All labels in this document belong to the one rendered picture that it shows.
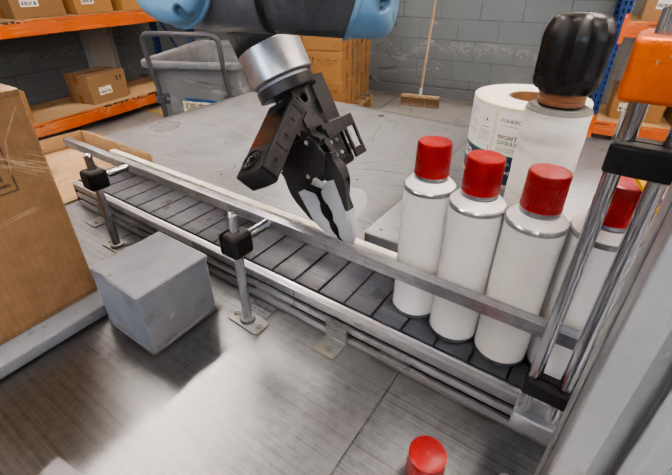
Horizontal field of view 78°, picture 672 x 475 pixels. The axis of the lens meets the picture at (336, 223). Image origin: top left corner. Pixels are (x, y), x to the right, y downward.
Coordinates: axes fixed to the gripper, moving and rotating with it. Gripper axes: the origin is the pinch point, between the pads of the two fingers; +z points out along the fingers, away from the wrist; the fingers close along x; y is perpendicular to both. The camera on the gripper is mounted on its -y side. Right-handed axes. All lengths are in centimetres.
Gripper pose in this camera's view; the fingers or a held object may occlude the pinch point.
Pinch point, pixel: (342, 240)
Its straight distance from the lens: 51.4
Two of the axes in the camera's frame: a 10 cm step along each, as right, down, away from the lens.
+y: 5.7, -4.3, 7.0
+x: -7.2, 1.7, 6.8
